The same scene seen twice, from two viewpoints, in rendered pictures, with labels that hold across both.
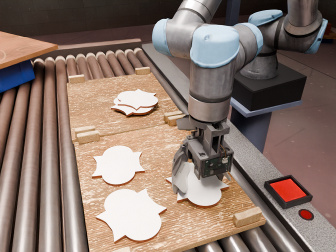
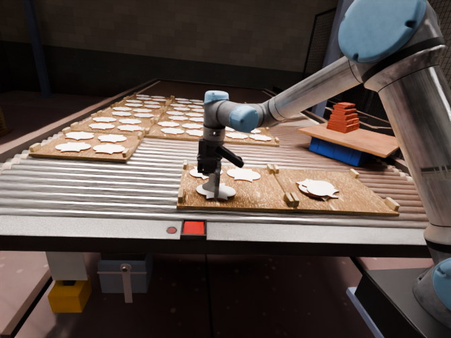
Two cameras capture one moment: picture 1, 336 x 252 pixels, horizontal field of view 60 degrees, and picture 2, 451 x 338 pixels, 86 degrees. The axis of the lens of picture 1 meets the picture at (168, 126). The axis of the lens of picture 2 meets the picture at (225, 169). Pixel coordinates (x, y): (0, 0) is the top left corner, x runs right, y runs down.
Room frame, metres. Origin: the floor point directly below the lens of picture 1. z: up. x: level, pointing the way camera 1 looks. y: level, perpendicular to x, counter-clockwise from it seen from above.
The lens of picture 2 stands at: (0.68, -0.83, 1.39)
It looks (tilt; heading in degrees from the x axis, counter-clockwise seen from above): 24 degrees down; 102
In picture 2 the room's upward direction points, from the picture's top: 6 degrees clockwise
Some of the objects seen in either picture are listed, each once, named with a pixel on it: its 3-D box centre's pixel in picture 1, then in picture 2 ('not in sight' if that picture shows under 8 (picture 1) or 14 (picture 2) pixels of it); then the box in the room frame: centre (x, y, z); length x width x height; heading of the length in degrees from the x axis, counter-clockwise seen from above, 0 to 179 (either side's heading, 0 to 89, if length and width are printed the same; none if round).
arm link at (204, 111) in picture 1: (210, 103); (214, 133); (0.47, -0.08, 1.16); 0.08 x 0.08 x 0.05
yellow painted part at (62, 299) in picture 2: not in sight; (67, 275); (0.13, -0.41, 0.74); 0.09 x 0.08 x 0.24; 19
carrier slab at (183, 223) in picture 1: (155, 177); (231, 184); (0.53, 0.03, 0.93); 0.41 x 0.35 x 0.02; 20
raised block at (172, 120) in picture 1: (177, 120); (288, 199); (0.76, -0.03, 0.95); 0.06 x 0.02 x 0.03; 110
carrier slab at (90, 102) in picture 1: (119, 101); (326, 188); (0.92, 0.17, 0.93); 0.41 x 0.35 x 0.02; 18
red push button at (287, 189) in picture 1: (287, 191); (193, 229); (0.49, -0.28, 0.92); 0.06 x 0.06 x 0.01; 19
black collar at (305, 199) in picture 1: (287, 191); (193, 229); (0.49, -0.28, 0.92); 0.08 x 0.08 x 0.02; 19
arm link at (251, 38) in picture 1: (228, 46); (241, 117); (0.56, -0.12, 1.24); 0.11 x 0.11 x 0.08; 56
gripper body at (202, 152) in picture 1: (207, 141); (210, 155); (0.46, -0.08, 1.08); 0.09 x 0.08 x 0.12; 20
